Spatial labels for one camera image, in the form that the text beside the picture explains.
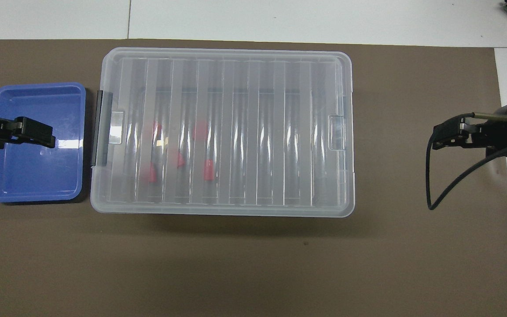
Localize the black box latch handle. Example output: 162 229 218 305
92 90 113 167

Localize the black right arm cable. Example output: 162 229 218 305
426 113 507 210

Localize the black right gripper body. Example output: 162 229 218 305
471 120 507 155

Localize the clear plastic storage box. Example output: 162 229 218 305
90 47 356 218

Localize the brown paper table mat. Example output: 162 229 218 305
0 39 507 317

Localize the clear ribbed plastic lid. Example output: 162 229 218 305
102 47 353 217

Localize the blue plastic tray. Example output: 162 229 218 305
0 82 87 203

